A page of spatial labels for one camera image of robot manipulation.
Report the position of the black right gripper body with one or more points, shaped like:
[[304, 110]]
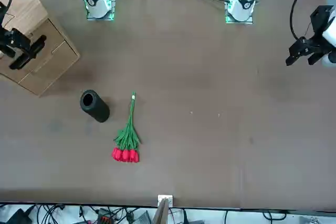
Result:
[[8, 39]]

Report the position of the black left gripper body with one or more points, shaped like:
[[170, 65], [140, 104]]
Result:
[[321, 18]]

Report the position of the red tulip bouquet green leaves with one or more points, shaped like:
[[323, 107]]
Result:
[[126, 155]]

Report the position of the black cylindrical vase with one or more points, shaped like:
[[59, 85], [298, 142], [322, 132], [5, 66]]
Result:
[[98, 111]]

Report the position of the wooden drawer box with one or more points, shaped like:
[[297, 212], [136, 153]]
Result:
[[52, 58]]

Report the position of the black power adapter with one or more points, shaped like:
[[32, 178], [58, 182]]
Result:
[[18, 216]]

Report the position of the red and black device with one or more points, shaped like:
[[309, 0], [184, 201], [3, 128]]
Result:
[[103, 217]]

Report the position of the grey ribbed device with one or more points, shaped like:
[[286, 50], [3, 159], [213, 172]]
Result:
[[144, 218]]

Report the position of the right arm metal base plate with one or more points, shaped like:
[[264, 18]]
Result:
[[111, 3]]

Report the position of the white table edge bracket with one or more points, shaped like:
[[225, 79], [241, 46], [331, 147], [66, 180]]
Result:
[[165, 197]]

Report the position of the dark camera stand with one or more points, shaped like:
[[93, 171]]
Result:
[[160, 213]]

